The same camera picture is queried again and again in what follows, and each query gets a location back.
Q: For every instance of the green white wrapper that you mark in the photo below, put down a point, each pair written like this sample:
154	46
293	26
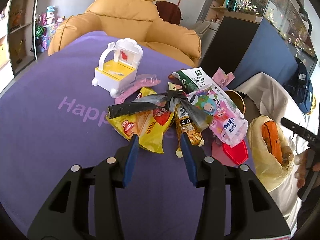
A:
197	78

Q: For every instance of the black plastic bag strip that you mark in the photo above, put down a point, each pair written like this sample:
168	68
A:
125	108

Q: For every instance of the pink toy castle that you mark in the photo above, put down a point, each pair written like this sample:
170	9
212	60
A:
48	15

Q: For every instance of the white yellow toy chair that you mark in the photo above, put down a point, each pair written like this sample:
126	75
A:
112	76

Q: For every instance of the yellow plastic bag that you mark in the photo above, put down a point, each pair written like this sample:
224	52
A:
262	165

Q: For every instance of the purple printed tablecloth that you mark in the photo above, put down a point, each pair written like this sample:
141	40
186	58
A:
50	142

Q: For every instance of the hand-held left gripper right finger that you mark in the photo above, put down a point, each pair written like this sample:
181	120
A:
188	155

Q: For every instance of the glass door shelf cabinet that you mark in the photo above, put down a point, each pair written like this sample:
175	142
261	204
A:
17	30

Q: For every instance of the dark red chair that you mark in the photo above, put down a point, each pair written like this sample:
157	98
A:
170	11

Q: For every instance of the yellow chip bag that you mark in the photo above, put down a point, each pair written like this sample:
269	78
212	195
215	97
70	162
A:
147	135

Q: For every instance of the person's right hand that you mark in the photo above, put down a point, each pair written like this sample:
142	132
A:
303	160

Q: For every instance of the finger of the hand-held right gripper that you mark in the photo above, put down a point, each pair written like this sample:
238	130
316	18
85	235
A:
300	130

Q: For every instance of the teal bag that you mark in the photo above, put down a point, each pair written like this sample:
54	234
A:
231	4

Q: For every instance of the pink cartoon tissue packet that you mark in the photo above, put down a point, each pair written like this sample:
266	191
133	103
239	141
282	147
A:
225	127

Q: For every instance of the black cabinet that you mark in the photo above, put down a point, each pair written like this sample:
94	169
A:
230	42

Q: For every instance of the pink plastic blister pack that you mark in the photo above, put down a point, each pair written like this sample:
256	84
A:
147	82

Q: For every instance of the glass display case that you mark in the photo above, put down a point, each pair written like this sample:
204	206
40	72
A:
285	10

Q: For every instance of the navy backpack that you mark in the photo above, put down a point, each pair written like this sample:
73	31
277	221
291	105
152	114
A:
300	85

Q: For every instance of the pink cup with red lid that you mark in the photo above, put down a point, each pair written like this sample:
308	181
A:
235	153

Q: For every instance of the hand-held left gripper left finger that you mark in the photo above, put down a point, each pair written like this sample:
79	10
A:
132	155

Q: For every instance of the blue partition panel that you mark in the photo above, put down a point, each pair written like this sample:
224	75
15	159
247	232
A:
272	55

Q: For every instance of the gold round container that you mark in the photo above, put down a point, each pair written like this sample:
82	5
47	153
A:
236	101

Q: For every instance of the watermelon pattern ball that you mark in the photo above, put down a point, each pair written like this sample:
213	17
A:
40	32

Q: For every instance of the white wooden shelf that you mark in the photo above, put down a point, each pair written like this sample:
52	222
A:
215	12

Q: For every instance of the colourful gift bag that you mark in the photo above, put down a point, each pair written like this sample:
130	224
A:
50	37

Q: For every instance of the orange wrapper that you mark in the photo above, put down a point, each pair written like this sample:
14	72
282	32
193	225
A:
271	137

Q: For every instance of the brown snack wrapper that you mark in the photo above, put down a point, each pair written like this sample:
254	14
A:
185	125

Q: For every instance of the yellow leather armchair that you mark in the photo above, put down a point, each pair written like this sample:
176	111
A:
120	12

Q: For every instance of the pink yellow snack wrapper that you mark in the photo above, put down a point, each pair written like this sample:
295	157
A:
222	78

